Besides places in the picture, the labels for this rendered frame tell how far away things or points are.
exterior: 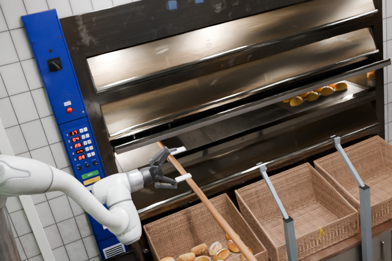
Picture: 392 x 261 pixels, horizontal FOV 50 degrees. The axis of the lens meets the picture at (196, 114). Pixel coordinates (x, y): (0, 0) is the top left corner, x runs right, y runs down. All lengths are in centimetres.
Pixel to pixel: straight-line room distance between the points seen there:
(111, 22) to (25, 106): 59
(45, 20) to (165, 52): 62
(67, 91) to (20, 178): 96
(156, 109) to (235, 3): 73
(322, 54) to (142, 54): 115
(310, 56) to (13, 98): 171
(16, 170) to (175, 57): 124
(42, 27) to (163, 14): 60
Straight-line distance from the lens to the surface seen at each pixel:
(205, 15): 233
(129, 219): 171
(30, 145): 230
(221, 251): 258
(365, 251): 270
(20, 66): 219
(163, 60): 227
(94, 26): 218
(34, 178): 133
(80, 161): 231
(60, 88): 218
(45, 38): 214
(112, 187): 177
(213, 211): 192
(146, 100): 232
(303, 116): 279
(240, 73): 249
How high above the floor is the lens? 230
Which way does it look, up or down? 21 degrees down
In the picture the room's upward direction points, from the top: 11 degrees counter-clockwise
